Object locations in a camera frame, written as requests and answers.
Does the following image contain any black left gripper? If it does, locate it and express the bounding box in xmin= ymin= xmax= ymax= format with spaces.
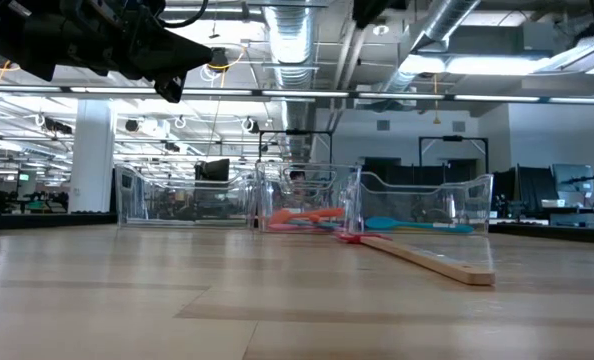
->
xmin=6 ymin=0 xmax=214 ymax=104

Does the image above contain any blue silicone spoon with label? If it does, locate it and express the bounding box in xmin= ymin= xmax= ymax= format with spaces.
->
xmin=365 ymin=215 xmax=476 ymax=235

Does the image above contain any light blue silicone spatula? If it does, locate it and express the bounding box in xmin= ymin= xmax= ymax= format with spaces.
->
xmin=289 ymin=218 xmax=339 ymax=230

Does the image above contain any red spatula with wooden handle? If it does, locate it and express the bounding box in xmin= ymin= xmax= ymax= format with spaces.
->
xmin=334 ymin=231 xmax=497 ymax=287

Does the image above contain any horizontal light bar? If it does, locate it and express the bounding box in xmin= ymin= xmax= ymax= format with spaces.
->
xmin=0 ymin=83 xmax=594 ymax=105

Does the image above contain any black monitor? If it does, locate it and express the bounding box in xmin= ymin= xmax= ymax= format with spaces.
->
xmin=195 ymin=158 xmax=231 ymax=183

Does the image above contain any white building column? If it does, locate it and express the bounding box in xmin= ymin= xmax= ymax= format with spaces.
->
xmin=69 ymin=98 xmax=117 ymax=215

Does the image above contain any wide clear plastic bin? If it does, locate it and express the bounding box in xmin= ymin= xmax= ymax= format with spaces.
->
xmin=115 ymin=163 xmax=259 ymax=230
xmin=358 ymin=171 xmax=495 ymax=237

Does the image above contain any narrow clear plastic bin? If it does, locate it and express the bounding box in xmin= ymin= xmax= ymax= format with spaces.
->
xmin=255 ymin=161 xmax=364 ymax=235

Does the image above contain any person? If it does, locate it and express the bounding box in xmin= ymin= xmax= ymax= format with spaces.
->
xmin=287 ymin=169 xmax=309 ymax=201

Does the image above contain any grey desk monitor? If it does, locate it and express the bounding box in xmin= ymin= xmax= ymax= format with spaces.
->
xmin=551 ymin=163 xmax=594 ymax=194

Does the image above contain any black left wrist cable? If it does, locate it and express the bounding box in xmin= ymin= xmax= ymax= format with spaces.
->
xmin=156 ymin=0 xmax=211 ymax=29

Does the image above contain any silver spiral duct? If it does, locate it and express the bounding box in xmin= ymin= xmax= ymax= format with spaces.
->
xmin=262 ymin=0 xmax=324 ymax=162
xmin=376 ymin=0 xmax=483 ymax=97

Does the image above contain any black gantry frame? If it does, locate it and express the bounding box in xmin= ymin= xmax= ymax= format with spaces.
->
xmin=418 ymin=134 xmax=490 ymax=174

